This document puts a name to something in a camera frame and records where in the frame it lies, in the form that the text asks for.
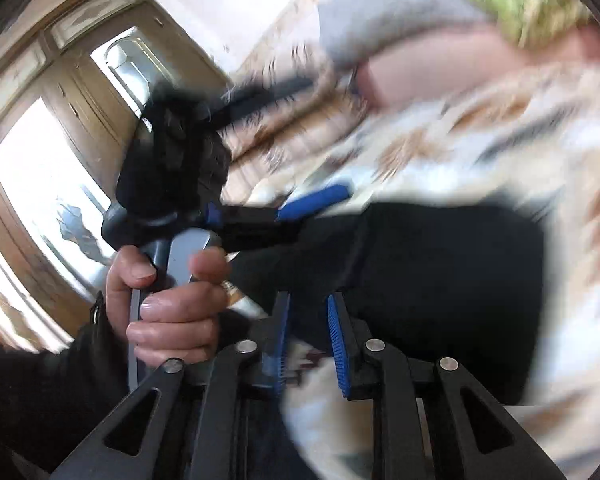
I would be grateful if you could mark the wooden door with glass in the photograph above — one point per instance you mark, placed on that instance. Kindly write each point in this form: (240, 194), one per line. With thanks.
(55, 160)

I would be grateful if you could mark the striped folded mattress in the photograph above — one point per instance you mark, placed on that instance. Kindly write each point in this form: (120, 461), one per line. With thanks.
(290, 125)

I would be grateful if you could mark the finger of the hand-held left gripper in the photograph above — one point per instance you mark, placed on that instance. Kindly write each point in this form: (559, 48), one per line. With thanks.
(265, 95)
(310, 202)

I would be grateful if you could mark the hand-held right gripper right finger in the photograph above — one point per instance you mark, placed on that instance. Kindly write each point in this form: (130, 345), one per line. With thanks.
(340, 350)

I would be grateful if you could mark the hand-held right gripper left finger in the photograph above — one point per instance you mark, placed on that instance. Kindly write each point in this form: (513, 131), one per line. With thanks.
(279, 355)

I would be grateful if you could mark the leaf print blanket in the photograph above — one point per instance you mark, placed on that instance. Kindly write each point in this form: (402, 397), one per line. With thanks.
(505, 150)

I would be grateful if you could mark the black pants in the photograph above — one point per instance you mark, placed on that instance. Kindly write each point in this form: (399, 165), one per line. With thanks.
(430, 285)

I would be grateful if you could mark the pink sofa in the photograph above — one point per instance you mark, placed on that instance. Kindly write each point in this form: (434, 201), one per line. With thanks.
(455, 70)

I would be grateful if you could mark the grey quilted pillow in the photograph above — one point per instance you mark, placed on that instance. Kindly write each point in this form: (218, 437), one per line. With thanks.
(395, 5)

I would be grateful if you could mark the person's left forearm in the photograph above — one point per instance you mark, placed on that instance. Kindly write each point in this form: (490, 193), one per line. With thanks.
(45, 385)

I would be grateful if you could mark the person's left hand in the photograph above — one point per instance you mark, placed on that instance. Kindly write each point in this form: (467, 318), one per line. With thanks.
(180, 320)

